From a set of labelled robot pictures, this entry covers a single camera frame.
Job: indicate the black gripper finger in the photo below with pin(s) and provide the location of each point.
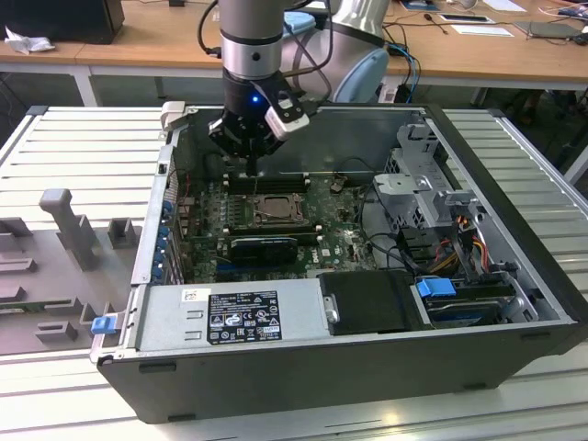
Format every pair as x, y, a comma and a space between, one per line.
227, 135
268, 144

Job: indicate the silver CPU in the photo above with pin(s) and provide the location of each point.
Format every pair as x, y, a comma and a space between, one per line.
278, 206

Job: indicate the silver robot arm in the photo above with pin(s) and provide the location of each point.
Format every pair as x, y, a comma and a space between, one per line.
250, 41

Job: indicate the black RAM slot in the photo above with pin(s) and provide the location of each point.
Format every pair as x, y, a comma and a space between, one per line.
285, 182
285, 178
275, 223
275, 228
285, 186

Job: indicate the CPU socket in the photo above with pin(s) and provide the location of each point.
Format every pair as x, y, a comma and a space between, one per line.
256, 220

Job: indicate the blue slot clip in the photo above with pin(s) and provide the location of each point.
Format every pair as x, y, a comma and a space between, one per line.
167, 208
159, 272
161, 252
164, 228

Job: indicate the coin cell battery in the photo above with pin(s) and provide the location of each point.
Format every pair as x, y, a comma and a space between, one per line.
337, 185

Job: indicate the black graphics card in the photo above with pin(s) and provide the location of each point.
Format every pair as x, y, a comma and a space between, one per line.
262, 250

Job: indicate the green motherboard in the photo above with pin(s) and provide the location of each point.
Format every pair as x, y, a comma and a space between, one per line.
331, 239

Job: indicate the wooden desk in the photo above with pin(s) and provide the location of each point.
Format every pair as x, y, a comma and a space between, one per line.
138, 41

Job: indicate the white power adapter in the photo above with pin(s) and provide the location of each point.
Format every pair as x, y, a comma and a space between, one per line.
388, 94

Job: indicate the silver metal drive cage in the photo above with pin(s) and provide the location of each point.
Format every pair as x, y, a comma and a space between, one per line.
399, 188

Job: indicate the black plastic shroud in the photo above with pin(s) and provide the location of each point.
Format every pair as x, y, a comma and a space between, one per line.
367, 303

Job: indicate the grey power supply unit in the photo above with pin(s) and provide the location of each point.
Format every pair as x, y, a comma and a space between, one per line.
174, 321

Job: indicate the black box on desk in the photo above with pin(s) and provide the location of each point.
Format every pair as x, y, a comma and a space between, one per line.
59, 20

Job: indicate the crumpled white paper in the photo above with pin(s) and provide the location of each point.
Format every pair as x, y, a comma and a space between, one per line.
27, 43

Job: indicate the grey parts rack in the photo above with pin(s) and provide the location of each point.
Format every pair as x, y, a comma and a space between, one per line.
59, 275

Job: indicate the blue disk carrier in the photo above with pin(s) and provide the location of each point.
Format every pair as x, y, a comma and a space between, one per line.
434, 289

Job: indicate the blue case latch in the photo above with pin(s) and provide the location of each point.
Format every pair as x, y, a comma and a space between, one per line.
103, 325

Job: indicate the flat phone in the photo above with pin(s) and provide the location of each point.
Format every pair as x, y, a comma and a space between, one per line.
466, 18

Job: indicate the white paper sheet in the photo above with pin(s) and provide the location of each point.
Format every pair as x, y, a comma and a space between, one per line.
482, 30

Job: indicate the black open PC case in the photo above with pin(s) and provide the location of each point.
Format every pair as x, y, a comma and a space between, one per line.
321, 386

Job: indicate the hard disk drive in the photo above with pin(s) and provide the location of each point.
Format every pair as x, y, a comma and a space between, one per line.
459, 312

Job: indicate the green RAM stick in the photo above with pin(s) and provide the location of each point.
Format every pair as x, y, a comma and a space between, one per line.
23, 308

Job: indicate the dark grey folder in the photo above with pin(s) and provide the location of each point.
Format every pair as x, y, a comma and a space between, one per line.
551, 30

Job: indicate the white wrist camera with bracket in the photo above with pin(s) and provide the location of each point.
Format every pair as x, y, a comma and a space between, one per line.
287, 120

